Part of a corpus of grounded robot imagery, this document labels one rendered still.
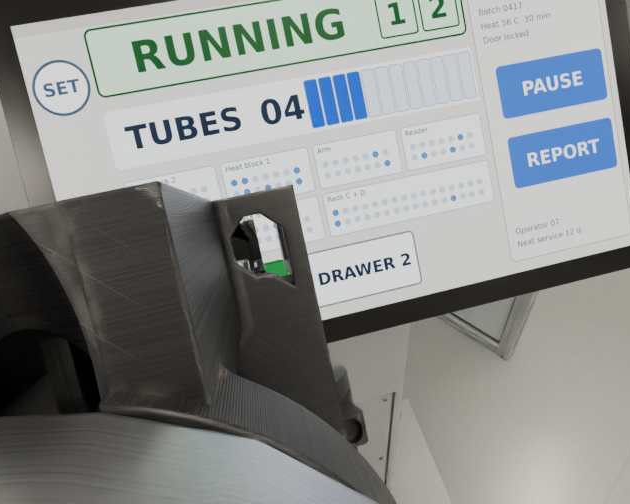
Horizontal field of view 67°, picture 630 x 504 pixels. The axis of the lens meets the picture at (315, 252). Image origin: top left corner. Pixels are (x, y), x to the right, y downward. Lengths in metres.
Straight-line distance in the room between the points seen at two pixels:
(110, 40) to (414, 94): 0.24
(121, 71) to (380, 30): 0.21
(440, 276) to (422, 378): 1.10
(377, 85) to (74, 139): 0.24
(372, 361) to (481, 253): 0.29
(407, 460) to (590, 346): 0.69
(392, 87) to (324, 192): 0.10
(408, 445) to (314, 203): 1.05
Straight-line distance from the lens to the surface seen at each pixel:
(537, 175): 0.46
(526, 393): 1.55
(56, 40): 0.43
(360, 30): 0.43
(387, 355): 0.67
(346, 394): 0.16
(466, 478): 1.41
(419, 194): 0.41
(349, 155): 0.40
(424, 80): 0.43
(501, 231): 0.44
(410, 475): 1.35
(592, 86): 0.50
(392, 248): 0.41
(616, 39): 0.52
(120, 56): 0.42
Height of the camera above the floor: 1.30
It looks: 45 degrees down
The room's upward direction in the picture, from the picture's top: 6 degrees counter-clockwise
